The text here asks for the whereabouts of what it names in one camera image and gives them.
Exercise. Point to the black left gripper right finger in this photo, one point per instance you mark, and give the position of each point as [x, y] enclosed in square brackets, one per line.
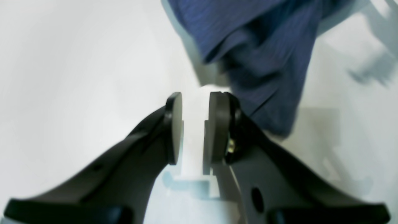
[270, 184]

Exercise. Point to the dark blue t-shirt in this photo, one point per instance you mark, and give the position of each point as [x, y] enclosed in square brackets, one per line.
[264, 46]

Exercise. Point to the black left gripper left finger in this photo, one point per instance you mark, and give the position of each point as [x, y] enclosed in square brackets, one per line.
[116, 186]

